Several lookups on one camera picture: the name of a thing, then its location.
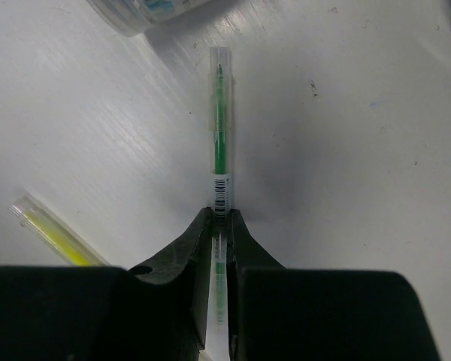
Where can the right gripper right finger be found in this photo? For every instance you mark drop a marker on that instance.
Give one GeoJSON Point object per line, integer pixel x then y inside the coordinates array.
{"type": "Point", "coordinates": [278, 313]}

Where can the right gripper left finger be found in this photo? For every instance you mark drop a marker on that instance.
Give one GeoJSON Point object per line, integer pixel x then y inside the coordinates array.
{"type": "Point", "coordinates": [157, 310]}

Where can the yellow-green clear pen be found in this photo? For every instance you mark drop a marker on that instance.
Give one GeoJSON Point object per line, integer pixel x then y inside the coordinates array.
{"type": "Point", "coordinates": [55, 233]}

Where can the clear pen grey stripes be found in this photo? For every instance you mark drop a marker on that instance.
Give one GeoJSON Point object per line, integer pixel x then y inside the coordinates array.
{"type": "Point", "coordinates": [221, 168]}

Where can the silver tape roll in case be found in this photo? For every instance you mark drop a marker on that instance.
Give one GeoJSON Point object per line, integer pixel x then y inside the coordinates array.
{"type": "Point", "coordinates": [133, 17]}

